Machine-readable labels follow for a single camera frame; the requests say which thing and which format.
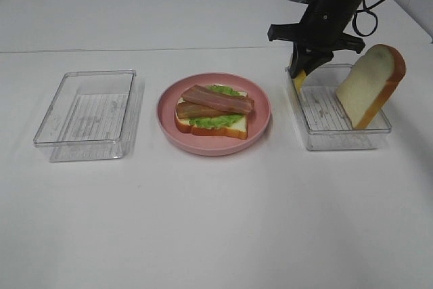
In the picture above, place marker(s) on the brown bacon strip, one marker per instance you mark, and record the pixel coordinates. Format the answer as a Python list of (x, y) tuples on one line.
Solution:
[(192, 110)]

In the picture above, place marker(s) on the right clear plastic tray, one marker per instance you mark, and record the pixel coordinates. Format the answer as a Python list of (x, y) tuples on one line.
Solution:
[(321, 120)]

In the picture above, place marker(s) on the pink round plate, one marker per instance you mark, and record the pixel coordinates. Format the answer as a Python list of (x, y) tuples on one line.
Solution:
[(213, 145)]

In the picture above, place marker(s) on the bread slice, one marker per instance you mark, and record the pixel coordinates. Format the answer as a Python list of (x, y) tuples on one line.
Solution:
[(370, 83), (185, 128)]

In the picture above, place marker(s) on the left clear plastic tray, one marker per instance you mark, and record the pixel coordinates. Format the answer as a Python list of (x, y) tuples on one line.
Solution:
[(90, 117)]

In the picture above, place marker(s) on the yellow cheese slice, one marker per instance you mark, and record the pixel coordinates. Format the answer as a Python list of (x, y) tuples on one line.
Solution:
[(299, 80)]

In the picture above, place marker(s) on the clear plastic tray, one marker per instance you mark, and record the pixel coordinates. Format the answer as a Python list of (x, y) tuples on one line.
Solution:
[(90, 117), (321, 120)]

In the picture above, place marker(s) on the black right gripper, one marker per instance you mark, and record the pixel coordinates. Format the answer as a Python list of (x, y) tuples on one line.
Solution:
[(321, 28)]

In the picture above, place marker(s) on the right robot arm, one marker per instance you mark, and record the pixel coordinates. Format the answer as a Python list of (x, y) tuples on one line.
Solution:
[(318, 34)]

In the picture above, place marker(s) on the pink bacon strip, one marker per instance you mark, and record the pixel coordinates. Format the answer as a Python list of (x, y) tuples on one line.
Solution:
[(202, 95)]

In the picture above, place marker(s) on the green lettuce leaf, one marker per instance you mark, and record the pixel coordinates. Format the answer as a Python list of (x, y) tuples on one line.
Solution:
[(230, 121)]

